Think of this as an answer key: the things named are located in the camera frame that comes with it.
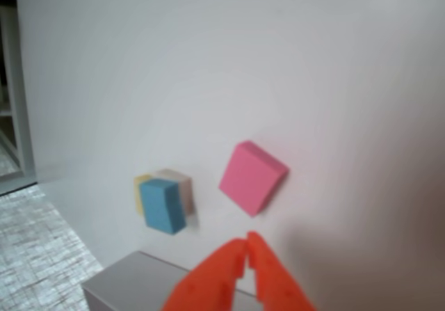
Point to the beige woven curtain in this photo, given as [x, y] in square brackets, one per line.
[34, 248]

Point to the pink foam cuboid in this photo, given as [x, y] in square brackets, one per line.
[248, 182]

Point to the yellow foam cuboid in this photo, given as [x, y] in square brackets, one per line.
[138, 192]

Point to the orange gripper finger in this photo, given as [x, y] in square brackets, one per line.
[208, 279]
[274, 279]

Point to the white foam cuboid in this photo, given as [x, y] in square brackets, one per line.
[186, 189]

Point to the white shelf frame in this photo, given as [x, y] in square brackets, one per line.
[17, 99]

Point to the white rectangular bin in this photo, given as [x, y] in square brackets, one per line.
[139, 283]

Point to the blue foam cuboid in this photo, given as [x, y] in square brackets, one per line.
[158, 205]

